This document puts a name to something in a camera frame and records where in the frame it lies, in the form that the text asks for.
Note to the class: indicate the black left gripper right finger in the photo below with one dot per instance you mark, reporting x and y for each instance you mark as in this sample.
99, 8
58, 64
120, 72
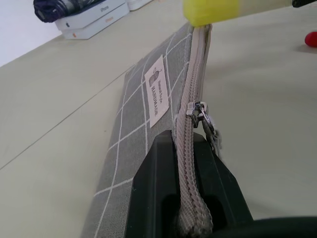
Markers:
218, 183

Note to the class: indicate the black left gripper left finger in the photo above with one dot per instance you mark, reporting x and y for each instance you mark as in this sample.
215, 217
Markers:
151, 188

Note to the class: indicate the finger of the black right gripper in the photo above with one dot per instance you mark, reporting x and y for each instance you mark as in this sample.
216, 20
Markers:
305, 3

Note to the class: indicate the grey grid fabric pouch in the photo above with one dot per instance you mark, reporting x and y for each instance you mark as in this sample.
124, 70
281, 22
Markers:
138, 116

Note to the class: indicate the yellow highlighter pen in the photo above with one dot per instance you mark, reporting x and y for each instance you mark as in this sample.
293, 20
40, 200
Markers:
210, 11

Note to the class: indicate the red marker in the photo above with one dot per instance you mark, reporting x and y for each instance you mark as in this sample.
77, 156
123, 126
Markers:
311, 39

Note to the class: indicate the silver zipper slider with pull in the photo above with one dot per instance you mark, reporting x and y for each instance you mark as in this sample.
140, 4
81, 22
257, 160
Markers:
198, 112

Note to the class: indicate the white iPhone box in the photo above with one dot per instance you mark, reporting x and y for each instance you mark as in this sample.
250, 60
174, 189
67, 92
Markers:
99, 28
94, 16

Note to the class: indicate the dark folded umbrella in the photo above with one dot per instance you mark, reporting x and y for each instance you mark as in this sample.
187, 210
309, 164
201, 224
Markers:
57, 8

